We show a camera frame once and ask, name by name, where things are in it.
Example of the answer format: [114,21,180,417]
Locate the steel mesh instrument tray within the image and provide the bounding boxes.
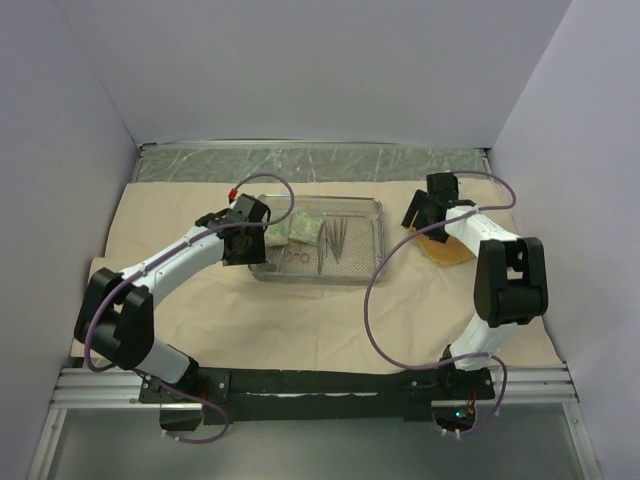
[249,195,386,286]

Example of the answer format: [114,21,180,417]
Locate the steel tweezers bundle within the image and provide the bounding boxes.
[321,216,348,263]

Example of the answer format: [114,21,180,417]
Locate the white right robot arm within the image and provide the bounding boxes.
[401,172,548,398]

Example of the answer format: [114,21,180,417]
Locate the gauze packet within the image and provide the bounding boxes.
[289,212,323,245]
[264,219,290,247]

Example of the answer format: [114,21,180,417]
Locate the right gauze packet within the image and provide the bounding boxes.
[289,212,323,245]

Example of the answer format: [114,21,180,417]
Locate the left gauze packet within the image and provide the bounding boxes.
[264,219,290,247]

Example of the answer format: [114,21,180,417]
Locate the aluminium front frame rail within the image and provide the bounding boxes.
[49,368,200,411]

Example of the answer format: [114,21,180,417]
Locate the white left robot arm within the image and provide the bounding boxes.
[74,194,271,402]

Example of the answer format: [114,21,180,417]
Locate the orange woven bamboo tray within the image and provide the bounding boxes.
[413,235,474,266]

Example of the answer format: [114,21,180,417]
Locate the aluminium table edge rail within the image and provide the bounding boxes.
[478,148,494,174]

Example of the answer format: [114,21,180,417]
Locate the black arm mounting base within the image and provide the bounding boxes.
[138,367,496,434]

